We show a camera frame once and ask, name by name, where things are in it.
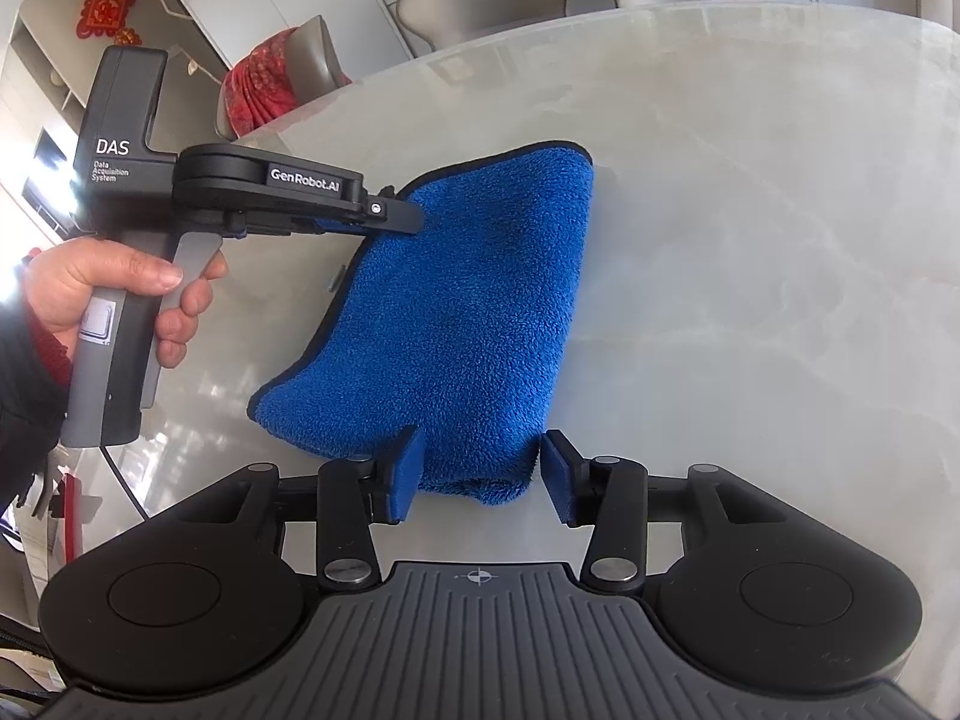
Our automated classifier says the blue grey microfiber towel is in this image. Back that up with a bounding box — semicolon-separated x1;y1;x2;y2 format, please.
247;142;594;505

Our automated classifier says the person's left hand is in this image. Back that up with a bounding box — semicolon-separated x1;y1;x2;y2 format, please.
21;234;232;369

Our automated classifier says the chair with red cloth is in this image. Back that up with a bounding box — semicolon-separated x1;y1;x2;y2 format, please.
215;16;350;140

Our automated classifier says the red chinese knot decoration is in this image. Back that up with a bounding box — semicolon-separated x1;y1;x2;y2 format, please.
75;0;142;46

